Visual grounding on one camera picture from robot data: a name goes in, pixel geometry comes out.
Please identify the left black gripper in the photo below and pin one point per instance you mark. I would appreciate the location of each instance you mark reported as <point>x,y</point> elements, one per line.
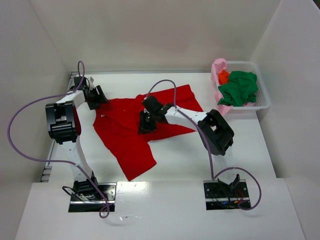
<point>97,97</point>

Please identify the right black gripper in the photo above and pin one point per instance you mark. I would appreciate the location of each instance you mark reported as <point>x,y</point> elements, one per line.
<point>147,120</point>

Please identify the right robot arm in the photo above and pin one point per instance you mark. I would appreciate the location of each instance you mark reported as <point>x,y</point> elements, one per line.
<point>215,133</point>

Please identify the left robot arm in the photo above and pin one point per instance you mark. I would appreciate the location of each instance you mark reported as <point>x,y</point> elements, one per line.
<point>64,127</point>

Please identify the orange t-shirt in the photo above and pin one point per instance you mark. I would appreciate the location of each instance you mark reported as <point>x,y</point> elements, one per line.
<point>223,77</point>

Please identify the pink t-shirt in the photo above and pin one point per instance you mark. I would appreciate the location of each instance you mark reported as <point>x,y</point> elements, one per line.
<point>217,67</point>

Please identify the green t-shirt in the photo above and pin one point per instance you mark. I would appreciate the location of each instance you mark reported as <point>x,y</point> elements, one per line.
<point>240,89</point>

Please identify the white plastic basket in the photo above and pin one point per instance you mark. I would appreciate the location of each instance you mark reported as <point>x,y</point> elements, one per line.
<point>262,97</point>

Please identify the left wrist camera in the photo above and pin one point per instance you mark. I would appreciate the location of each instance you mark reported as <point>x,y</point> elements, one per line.
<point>90,83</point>

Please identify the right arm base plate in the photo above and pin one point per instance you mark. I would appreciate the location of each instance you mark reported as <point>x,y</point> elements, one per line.
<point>215,199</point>

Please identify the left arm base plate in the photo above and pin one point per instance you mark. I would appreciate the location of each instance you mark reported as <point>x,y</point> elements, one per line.
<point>80,203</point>

